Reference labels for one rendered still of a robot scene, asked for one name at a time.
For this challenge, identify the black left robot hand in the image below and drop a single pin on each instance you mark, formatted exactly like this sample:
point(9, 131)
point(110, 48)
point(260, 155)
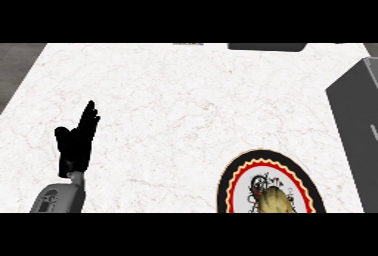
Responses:
point(75, 143)

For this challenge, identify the black red patterned plate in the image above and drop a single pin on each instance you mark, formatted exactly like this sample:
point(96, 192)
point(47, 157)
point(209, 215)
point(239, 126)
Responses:
point(243, 186)

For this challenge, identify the yellowish tan round vegetable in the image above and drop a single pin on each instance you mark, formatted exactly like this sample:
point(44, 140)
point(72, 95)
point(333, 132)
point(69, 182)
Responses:
point(274, 201)

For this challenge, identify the dark grey flat object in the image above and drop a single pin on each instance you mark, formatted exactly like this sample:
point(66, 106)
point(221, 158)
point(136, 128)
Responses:
point(267, 46)

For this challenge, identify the dark grey appliance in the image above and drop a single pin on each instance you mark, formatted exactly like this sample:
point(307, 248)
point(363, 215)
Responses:
point(356, 133)

